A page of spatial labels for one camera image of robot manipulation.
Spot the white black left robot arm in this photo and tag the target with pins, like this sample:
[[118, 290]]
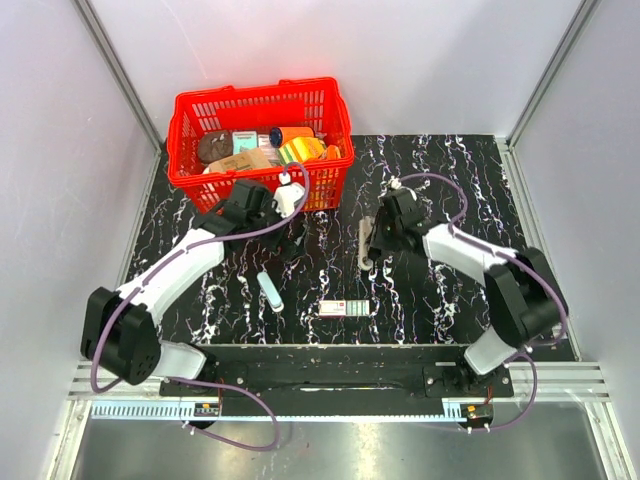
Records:
[[120, 332]]

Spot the grey metal stapler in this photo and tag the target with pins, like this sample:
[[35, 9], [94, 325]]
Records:
[[363, 230]]

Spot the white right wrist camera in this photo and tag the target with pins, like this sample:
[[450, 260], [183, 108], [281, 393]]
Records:
[[395, 184]]

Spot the light blue stapler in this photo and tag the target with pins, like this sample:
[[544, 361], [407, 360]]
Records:
[[270, 291]]

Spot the orange snack packet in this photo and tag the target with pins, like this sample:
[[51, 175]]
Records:
[[332, 152]]

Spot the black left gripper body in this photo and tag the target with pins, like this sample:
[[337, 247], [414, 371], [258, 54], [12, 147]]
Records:
[[268, 219]]

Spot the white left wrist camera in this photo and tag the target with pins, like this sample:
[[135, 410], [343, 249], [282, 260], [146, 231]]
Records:
[[288, 195]]

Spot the brown cardboard box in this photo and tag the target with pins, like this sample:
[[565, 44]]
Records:
[[248, 160]]

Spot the red white staple box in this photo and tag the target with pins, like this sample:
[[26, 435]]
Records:
[[344, 308]]

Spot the yellow green striped box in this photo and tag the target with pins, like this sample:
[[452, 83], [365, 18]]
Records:
[[302, 150]]

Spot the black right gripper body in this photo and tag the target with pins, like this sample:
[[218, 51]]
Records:
[[394, 242]]

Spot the red plastic shopping basket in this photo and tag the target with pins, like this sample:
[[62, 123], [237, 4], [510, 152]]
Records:
[[315, 103]]

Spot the orange bottle blue cap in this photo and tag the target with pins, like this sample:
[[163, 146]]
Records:
[[279, 136]]

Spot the teal white small box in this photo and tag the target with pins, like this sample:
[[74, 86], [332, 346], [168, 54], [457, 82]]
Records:
[[244, 141]]

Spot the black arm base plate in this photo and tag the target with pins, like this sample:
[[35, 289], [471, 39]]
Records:
[[431, 371]]

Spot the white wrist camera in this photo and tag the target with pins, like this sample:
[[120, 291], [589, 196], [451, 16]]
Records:
[[288, 195], [395, 184]]

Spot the brown round cookie pack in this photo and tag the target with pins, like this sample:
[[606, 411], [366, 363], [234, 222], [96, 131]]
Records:
[[215, 146]]

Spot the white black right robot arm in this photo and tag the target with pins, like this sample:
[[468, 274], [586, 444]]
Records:
[[523, 295]]

